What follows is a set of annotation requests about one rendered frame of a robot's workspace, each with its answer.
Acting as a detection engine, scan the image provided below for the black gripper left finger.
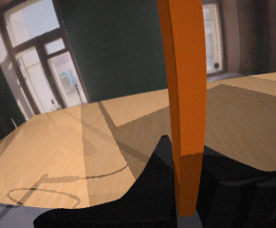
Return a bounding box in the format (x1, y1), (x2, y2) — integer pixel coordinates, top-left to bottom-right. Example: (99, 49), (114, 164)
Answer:
(32, 134), (178, 228)

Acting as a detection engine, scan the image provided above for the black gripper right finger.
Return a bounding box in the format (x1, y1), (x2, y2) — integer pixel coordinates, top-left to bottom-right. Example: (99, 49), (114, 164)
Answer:
(195, 144), (276, 228)

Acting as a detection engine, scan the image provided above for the orange handle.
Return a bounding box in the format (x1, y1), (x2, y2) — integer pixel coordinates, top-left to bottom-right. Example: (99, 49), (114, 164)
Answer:
(156, 0), (207, 217)

